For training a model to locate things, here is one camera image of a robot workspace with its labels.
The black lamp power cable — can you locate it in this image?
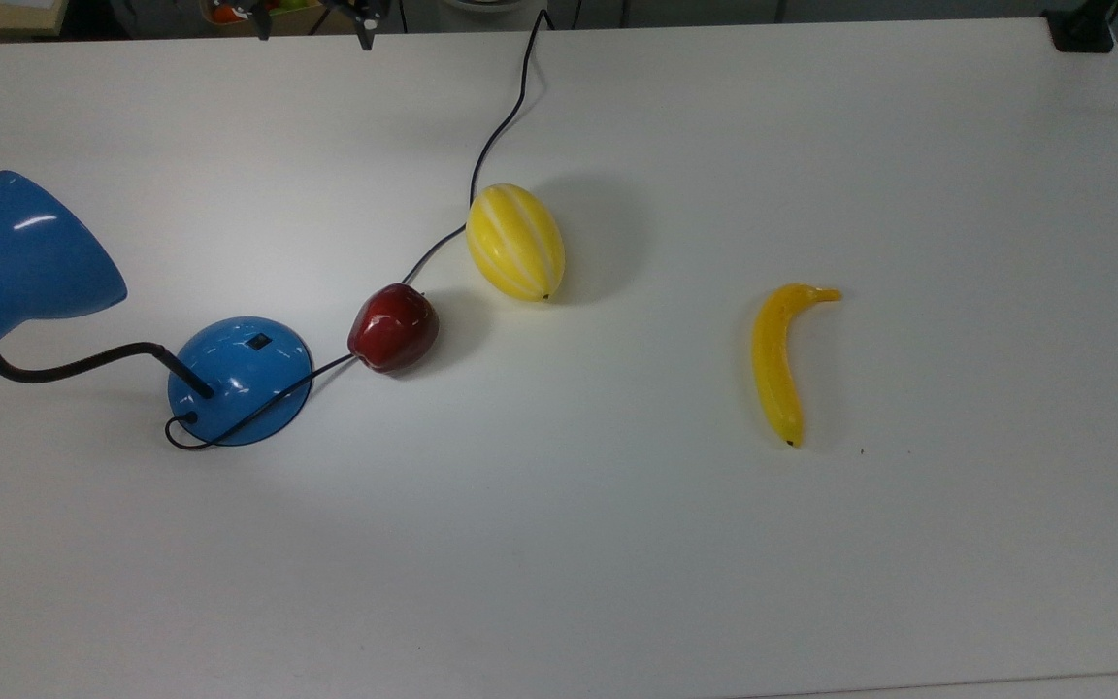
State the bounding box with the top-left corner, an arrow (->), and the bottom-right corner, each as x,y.
164,8 -> 552,451

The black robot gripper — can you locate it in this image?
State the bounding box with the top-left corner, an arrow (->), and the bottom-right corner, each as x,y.
232,0 -> 392,51

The blue gooseneck desk lamp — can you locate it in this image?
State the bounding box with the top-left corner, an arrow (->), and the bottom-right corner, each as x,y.
0,170 -> 314,449

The black table clamp mount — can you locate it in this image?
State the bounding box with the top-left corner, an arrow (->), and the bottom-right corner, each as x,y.
1042,0 -> 1118,53

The yellow toy banana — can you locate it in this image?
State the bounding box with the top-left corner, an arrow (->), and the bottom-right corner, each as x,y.
751,283 -> 843,449

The red toy apple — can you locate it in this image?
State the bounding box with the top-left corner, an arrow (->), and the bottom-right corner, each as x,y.
346,283 -> 441,374

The yellow striped toy melon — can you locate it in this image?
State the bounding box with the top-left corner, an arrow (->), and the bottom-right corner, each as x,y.
466,183 -> 567,303

